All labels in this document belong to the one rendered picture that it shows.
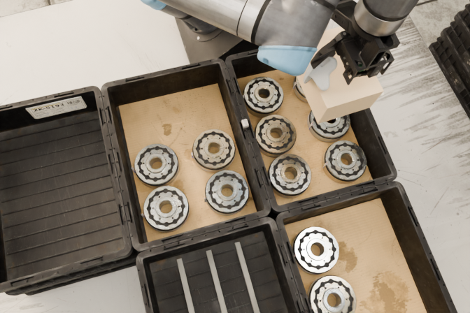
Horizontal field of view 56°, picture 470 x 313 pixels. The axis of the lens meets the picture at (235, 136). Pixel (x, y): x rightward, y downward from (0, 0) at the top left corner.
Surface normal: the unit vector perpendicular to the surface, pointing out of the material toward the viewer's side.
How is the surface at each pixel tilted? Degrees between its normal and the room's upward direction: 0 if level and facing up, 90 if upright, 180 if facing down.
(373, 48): 90
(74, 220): 0
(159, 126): 0
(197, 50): 43
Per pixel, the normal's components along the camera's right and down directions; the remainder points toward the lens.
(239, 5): -0.19, 0.06
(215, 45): -0.61, -0.07
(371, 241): 0.06, -0.36
